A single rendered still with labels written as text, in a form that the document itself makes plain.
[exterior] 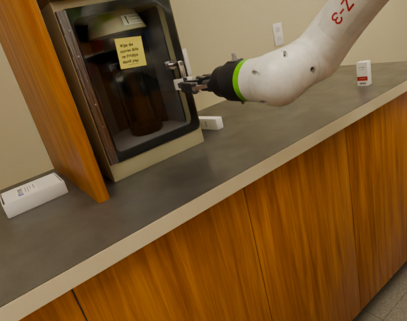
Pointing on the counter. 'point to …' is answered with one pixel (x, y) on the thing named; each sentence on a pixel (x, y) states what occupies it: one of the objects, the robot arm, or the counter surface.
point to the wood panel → (46, 92)
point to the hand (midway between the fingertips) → (185, 83)
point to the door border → (87, 85)
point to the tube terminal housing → (146, 159)
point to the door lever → (178, 67)
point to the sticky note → (130, 52)
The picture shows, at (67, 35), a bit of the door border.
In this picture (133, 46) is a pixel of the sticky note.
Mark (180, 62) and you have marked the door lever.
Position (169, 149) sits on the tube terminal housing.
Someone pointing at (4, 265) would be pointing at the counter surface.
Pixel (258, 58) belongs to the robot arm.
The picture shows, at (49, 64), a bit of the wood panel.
